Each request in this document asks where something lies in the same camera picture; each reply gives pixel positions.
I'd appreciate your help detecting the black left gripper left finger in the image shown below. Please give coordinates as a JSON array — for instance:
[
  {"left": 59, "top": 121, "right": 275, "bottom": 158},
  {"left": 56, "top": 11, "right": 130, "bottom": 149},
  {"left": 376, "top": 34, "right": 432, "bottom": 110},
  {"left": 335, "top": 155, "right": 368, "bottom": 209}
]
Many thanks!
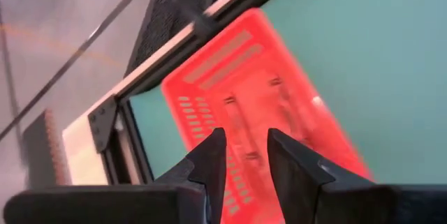
[{"left": 2, "top": 127, "right": 228, "bottom": 224}]

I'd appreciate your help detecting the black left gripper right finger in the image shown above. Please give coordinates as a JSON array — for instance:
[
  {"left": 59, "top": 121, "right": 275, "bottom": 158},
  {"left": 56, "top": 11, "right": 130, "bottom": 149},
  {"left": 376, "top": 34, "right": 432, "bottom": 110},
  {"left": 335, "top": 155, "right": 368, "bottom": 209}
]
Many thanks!
[{"left": 267, "top": 128, "right": 447, "bottom": 224}]

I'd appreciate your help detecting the orange crayon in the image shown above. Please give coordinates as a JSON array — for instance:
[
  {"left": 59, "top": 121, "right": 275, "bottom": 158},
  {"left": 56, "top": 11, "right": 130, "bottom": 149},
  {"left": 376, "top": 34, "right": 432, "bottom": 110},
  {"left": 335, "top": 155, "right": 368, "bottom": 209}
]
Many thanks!
[
  {"left": 223, "top": 91, "right": 266, "bottom": 169},
  {"left": 268, "top": 73, "right": 315, "bottom": 141}
]

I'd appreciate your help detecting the orange plastic basket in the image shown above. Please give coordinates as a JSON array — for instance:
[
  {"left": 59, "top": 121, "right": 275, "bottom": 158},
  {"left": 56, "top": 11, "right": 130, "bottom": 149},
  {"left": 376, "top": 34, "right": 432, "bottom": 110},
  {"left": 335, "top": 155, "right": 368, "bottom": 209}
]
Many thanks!
[{"left": 160, "top": 7, "right": 374, "bottom": 224}]

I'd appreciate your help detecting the green table mat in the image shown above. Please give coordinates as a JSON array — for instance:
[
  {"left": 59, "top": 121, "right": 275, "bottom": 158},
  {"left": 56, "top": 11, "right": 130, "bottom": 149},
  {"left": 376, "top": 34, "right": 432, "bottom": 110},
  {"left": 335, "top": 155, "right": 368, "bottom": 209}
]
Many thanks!
[{"left": 129, "top": 0, "right": 447, "bottom": 224}]

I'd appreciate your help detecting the black perforated box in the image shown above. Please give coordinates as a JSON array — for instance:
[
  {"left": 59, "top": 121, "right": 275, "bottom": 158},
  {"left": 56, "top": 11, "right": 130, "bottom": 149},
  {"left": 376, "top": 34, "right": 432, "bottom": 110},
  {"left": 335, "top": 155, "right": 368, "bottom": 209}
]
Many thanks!
[{"left": 124, "top": 0, "right": 242, "bottom": 77}]

